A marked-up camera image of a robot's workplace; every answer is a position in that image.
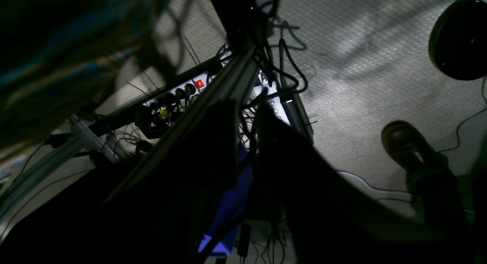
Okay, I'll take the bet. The black round chair base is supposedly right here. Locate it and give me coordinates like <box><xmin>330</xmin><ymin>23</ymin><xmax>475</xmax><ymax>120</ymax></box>
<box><xmin>428</xmin><ymin>0</ymin><xmax>487</xmax><ymax>81</ymax></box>

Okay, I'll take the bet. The white power strip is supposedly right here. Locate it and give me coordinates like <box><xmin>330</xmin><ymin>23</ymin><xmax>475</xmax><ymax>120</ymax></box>
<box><xmin>135</xmin><ymin>51</ymin><xmax>232</xmax><ymax>139</ymax></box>

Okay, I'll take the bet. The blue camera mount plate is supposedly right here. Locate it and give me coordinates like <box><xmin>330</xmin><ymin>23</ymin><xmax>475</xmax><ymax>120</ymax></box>
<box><xmin>198</xmin><ymin>165</ymin><xmax>253</xmax><ymax>257</ymax></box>

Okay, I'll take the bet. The black leather shoe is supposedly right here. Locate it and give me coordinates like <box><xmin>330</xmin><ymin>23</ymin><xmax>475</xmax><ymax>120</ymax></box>
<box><xmin>381</xmin><ymin>121</ymin><xmax>448</xmax><ymax>174</ymax></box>

